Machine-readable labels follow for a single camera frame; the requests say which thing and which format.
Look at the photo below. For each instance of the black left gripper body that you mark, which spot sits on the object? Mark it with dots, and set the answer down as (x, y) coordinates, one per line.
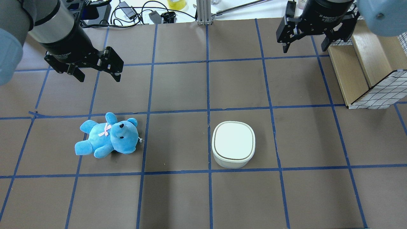
(68, 43)

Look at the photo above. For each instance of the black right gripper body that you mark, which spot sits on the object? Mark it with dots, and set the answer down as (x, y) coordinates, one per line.
(329, 13)

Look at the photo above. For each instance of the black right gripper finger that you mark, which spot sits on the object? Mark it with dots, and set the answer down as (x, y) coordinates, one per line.
(344, 33)
(288, 32)

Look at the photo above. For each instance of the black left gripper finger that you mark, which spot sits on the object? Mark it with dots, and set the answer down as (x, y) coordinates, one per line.
(111, 63)
(75, 71)

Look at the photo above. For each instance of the white trash can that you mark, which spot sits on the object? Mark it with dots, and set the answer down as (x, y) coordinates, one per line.
(233, 144)

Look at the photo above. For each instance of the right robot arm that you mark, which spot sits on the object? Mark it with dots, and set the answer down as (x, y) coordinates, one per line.
(385, 18)

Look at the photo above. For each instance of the metal rod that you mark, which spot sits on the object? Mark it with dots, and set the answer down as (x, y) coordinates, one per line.
(235, 8)

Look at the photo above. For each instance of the black power adapter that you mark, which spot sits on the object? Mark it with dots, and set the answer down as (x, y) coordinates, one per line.
(128, 11)

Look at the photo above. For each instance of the blue teddy bear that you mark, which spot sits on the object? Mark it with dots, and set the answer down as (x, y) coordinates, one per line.
(104, 138)

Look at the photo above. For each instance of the yellow tape roll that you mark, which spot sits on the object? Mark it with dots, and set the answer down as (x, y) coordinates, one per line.
(177, 4)

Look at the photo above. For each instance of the wire basket with wood box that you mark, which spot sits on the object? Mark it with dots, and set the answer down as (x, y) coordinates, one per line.
(370, 69)

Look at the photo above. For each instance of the aluminium frame post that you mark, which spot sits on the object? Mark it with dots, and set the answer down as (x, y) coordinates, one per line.
(204, 15)

